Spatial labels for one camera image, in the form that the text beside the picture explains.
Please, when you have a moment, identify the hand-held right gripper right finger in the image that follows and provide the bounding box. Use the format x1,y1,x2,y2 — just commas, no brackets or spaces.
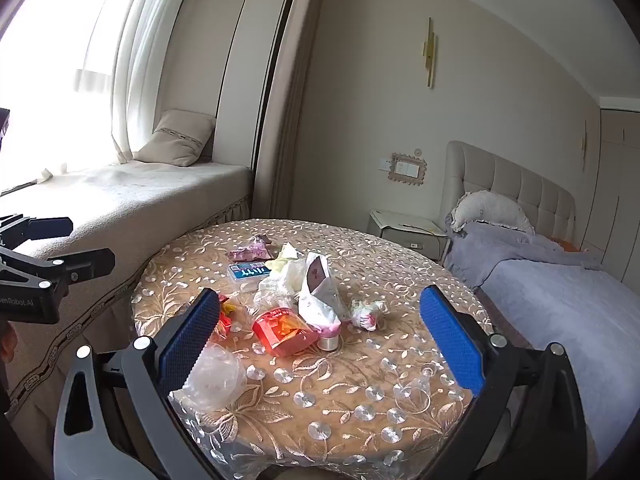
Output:
420,285,589,480

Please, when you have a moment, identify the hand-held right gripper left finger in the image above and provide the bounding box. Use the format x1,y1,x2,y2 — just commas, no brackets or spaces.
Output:
52,287,223,480

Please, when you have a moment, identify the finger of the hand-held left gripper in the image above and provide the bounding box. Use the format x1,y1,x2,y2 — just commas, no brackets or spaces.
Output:
0,247,116,291
0,214,75,252

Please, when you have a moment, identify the clear plastic tray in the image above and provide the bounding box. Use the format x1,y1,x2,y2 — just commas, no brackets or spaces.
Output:
182,342,249,407

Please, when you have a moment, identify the white packaging bag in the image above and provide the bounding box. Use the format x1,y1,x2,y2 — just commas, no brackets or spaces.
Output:
298,252,351,337

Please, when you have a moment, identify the orange yellow wrapper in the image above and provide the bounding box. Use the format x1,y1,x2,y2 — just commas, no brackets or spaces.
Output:
212,295,239,344

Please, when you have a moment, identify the beige window seat cover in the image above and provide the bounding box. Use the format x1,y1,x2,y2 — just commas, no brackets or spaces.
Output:
0,161,253,461

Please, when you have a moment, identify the crumpled tissue with pink print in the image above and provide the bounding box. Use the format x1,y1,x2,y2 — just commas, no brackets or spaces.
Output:
350,299,390,331

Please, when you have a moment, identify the blue and white box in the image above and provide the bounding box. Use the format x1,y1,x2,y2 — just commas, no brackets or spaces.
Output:
227,261,271,281

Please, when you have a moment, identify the red snack packet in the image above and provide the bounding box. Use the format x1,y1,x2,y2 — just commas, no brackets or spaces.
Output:
251,308,321,358

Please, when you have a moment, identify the bed with lavender bedspread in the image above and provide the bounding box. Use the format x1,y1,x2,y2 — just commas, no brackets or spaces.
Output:
444,222,640,441

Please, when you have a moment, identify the pink wrapper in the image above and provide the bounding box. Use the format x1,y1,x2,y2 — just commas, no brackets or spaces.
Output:
227,237,273,264

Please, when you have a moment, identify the crumpled white plastic bag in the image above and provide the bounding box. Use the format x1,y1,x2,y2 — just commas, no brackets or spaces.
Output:
255,242,308,311

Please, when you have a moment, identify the beige lace tablecloth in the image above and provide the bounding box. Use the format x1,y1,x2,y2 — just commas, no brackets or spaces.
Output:
131,218,493,480

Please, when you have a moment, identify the white nightstand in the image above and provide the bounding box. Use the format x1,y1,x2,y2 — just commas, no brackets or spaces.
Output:
368,208,449,261

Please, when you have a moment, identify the white ruffled pillow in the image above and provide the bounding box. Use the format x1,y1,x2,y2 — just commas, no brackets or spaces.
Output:
450,190,535,235

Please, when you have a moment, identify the beige cushion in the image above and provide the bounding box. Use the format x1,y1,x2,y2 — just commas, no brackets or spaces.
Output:
132,109,217,168

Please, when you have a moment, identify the beige tufted headboard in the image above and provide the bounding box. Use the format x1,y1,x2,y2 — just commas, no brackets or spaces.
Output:
444,141,577,251

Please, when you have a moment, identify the white curtain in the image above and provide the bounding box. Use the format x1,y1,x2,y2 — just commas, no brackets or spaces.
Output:
70,0,206,171

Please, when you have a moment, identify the beige wardrobe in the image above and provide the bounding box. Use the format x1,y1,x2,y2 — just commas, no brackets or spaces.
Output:
582,95,640,281

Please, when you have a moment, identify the framed wall switch panel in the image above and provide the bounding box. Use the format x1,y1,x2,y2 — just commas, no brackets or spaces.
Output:
380,152,428,186

